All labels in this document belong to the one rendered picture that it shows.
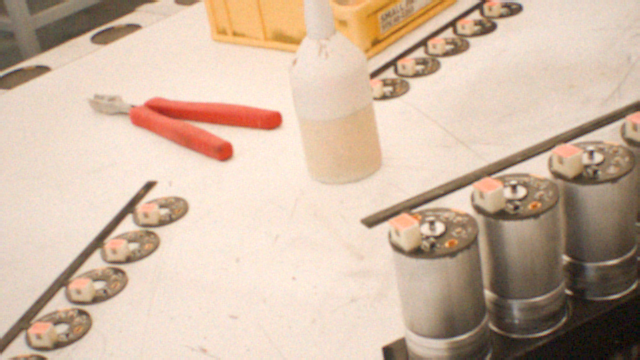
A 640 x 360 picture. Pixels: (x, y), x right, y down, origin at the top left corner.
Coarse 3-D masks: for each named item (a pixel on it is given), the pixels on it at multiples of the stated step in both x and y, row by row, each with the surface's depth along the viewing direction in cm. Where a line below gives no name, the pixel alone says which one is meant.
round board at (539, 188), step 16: (496, 176) 31; (512, 176) 31; (528, 176) 31; (544, 176) 31; (528, 192) 30; (544, 192) 30; (480, 208) 30; (512, 208) 29; (528, 208) 29; (544, 208) 29
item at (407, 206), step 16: (624, 112) 33; (576, 128) 33; (592, 128) 33; (544, 144) 33; (560, 144) 32; (496, 160) 32; (512, 160) 32; (464, 176) 32; (480, 176) 31; (432, 192) 31; (448, 192) 31; (400, 208) 31; (416, 208) 31; (368, 224) 30
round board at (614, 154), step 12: (576, 144) 32; (588, 144) 32; (600, 144) 32; (612, 144) 32; (612, 156) 31; (624, 156) 31; (552, 168) 31; (588, 168) 30; (600, 168) 31; (624, 168) 30; (564, 180) 31; (576, 180) 30; (588, 180) 30; (600, 180) 30; (612, 180) 30
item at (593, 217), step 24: (576, 192) 31; (600, 192) 30; (624, 192) 31; (576, 216) 31; (600, 216) 31; (624, 216) 31; (576, 240) 31; (600, 240) 31; (624, 240) 31; (576, 264) 32; (600, 264) 31; (624, 264) 32; (576, 288) 32; (600, 288) 32; (624, 288) 32
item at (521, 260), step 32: (480, 224) 30; (512, 224) 29; (544, 224) 29; (480, 256) 31; (512, 256) 30; (544, 256) 30; (512, 288) 30; (544, 288) 30; (512, 320) 31; (544, 320) 31
